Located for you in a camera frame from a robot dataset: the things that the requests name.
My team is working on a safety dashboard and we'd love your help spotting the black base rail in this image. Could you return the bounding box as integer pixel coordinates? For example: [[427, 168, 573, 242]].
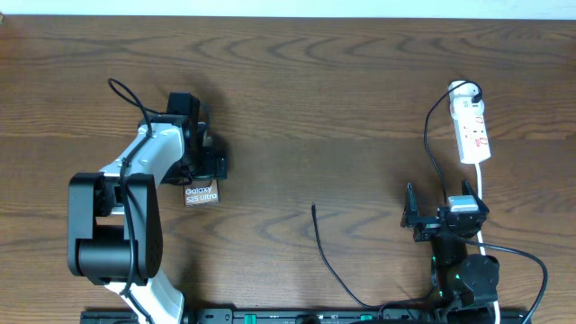
[[79, 309, 527, 324]]

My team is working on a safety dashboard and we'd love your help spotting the black charger cable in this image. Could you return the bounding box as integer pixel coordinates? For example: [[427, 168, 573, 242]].
[[310, 80, 484, 319]]

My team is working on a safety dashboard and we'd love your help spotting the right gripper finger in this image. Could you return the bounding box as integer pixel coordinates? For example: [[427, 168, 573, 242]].
[[400, 183, 419, 228], [462, 179, 489, 214]]

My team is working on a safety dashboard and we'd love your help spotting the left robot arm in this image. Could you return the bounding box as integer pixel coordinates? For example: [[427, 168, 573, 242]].
[[67, 93, 227, 324]]

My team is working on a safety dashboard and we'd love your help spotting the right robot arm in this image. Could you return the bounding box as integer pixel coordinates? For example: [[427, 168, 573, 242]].
[[400, 180, 500, 323]]

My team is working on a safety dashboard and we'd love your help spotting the white power strip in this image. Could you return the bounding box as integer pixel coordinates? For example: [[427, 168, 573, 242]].
[[448, 80, 491, 165]]

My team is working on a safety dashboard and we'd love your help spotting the white power strip cord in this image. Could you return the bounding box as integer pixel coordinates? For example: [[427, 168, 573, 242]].
[[474, 162, 501, 324]]

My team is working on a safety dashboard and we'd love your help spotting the Galaxy S25 Ultra smartphone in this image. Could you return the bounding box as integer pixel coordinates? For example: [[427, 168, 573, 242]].
[[184, 180, 220, 207]]

